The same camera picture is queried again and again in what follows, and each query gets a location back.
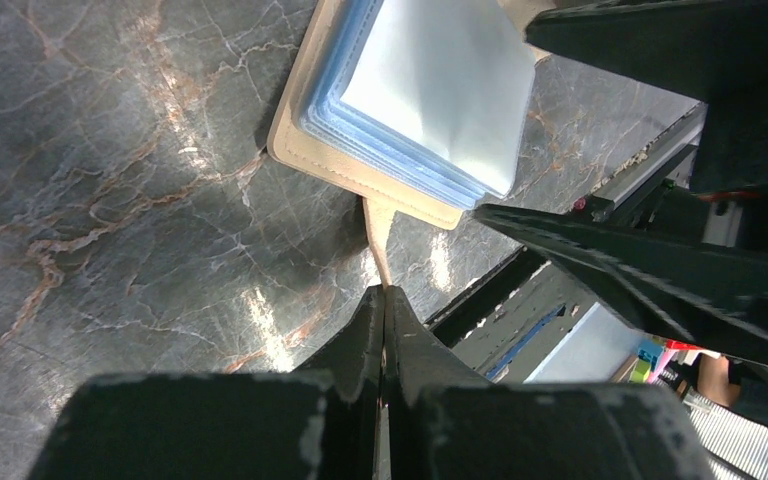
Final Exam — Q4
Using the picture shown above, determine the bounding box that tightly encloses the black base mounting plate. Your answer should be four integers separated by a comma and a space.
428, 105, 707, 383

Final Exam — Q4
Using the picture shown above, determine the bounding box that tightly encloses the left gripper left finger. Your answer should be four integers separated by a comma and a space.
29, 286, 385, 479

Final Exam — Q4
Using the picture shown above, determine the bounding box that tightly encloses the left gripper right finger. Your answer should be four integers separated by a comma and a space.
384, 286, 712, 479

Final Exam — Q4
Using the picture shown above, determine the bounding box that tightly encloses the beige leather card holder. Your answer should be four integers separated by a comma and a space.
267, 1, 539, 284

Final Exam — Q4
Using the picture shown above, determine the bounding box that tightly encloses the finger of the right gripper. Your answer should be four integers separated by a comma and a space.
525, 1, 768, 101
473, 204, 768, 365

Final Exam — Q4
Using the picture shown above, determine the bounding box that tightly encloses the white slotted cable duct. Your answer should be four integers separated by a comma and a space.
683, 391, 768, 479

